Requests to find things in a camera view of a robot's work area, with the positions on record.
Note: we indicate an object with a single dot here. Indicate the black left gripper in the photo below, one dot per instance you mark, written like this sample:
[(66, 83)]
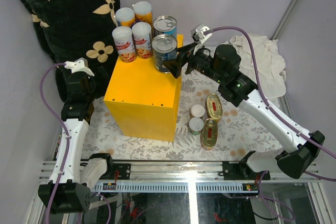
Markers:
[(103, 84)]

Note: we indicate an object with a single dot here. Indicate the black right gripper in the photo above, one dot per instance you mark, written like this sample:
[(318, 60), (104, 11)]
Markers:
[(175, 66)]

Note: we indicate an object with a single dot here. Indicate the dark round tin can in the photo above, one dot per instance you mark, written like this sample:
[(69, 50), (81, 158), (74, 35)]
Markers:
[(164, 48)]

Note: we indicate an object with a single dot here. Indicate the blue round tin can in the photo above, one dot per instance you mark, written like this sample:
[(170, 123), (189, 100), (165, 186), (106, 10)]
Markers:
[(165, 25)]

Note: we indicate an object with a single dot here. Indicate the brown can white lid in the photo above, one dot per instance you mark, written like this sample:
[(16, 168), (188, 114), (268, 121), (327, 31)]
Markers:
[(197, 111)]

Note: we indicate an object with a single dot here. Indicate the yellow wooden shelf box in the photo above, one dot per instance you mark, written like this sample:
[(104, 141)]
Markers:
[(143, 102)]

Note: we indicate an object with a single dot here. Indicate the gold oval tin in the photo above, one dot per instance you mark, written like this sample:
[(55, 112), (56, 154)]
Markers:
[(209, 134), (214, 107)]

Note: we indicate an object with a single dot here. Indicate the orange lidded front can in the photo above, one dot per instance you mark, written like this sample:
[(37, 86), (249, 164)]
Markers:
[(143, 13)]

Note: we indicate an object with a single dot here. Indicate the red white lidded can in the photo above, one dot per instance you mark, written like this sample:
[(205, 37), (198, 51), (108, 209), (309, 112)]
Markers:
[(123, 40)]

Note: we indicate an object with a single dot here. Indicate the grey lidded small can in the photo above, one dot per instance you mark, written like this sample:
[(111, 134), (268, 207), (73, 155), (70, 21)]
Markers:
[(196, 126)]

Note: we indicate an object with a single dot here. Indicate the orange blue lidded can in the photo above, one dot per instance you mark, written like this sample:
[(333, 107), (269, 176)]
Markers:
[(125, 17)]

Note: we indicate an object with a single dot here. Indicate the black floral plush pillow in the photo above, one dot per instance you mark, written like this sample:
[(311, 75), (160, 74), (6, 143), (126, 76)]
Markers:
[(71, 29)]

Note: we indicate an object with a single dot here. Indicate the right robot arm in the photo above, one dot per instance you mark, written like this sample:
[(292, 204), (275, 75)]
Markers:
[(298, 145)]

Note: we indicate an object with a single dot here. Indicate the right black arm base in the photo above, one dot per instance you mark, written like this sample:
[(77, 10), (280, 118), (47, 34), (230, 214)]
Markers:
[(232, 170)]

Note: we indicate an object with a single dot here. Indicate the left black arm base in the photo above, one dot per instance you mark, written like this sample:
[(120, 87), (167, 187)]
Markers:
[(118, 171)]

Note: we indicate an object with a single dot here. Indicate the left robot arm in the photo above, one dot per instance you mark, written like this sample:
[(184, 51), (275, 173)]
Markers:
[(69, 186)]

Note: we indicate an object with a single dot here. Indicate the floral patterned table mat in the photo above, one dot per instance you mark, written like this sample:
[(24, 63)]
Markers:
[(237, 132)]

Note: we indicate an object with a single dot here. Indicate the white crumpled cloth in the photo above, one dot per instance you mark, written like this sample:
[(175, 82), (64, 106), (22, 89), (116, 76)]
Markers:
[(270, 64)]

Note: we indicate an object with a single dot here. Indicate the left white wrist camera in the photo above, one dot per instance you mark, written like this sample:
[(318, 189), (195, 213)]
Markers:
[(80, 65)]

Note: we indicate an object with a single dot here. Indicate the aluminium frame rail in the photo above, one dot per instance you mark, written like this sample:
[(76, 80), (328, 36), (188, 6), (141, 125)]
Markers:
[(172, 176)]

